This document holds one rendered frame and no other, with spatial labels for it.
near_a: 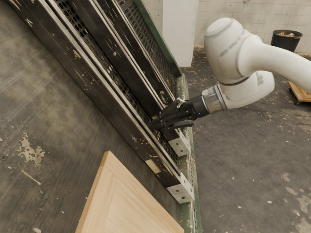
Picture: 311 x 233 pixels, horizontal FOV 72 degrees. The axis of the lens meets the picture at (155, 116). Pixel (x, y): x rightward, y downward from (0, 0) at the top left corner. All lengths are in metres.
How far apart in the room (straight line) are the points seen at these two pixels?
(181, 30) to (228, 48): 3.73
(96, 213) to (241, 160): 2.14
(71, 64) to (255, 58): 0.47
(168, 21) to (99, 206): 3.95
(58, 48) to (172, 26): 3.74
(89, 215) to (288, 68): 0.53
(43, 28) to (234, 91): 0.54
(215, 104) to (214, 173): 1.67
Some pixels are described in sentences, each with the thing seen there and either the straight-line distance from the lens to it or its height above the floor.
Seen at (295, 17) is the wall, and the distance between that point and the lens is 5.91.
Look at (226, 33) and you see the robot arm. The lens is 0.56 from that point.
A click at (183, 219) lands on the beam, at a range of 0.98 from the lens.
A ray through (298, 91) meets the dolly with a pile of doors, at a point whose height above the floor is 0.13.
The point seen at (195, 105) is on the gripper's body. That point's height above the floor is 1.36.
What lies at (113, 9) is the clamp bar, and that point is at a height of 1.57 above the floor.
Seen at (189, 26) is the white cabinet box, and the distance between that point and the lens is 4.26.
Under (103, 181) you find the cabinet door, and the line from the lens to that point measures 0.58.
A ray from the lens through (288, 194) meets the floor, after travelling 2.44.
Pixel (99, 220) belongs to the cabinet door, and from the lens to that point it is 0.55.
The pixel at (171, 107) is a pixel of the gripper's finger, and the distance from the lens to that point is 0.73.
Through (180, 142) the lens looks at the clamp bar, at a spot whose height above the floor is 0.99.
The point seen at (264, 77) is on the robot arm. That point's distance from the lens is 0.70.
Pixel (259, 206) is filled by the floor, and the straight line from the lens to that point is 2.24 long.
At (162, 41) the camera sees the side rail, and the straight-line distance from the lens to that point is 1.88.
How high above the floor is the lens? 1.75
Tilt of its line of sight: 36 degrees down
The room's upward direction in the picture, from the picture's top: straight up
